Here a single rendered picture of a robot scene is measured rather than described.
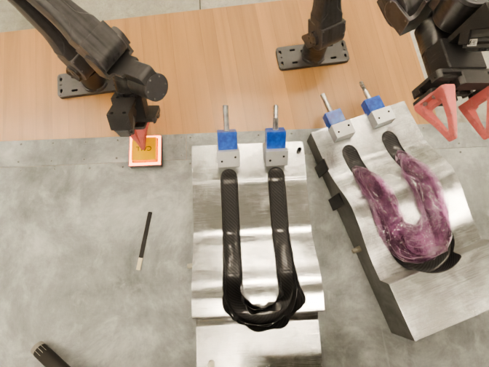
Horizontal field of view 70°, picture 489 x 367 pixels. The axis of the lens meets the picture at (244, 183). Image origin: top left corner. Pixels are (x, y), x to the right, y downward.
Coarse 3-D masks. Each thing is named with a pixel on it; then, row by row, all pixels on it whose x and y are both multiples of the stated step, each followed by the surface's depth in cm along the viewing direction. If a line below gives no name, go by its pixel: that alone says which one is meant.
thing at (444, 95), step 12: (444, 84) 50; (432, 96) 52; (444, 96) 50; (456, 96) 56; (420, 108) 55; (432, 108) 54; (444, 108) 51; (432, 120) 53; (456, 120) 50; (444, 132) 52; (456, 132) 50
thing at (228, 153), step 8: (224, 112) 75; (224, 120) 76; (224, 128) 76; (224, 136) 76; (232, 136) 76; (224, 144) 77; (232, 144) 77; (224, 152) 76; (232, 152) 76; (224, 160) 76; (232, 160) 77
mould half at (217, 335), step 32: (192, 160) 80; (256, 160) 80; (288, 160) 81; (256, 192) 79; (288, 192) 79; (256, 224) 77; (256, 256) 73; (192, 288) 69; (256, 288) 69; (320, 288) 69; (224, 320) 74; (224, 352) 73; (256, 352) 73; (288, 352) 73; (320, 352) 73
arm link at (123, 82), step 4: (116, 76) 72; (116, 80) 72; (120, 80) 72; (124, 80) 72; (116, 84) 73; (120, 84) 73; (124, 84) 73; (116, 88) 74; (120, 88) 73; (124, 88) 73; (128, 88) 73; (120, 92) 74; (124, 92) 74; (128, 92) 74; (132, 92) 74; (128, 96) 75
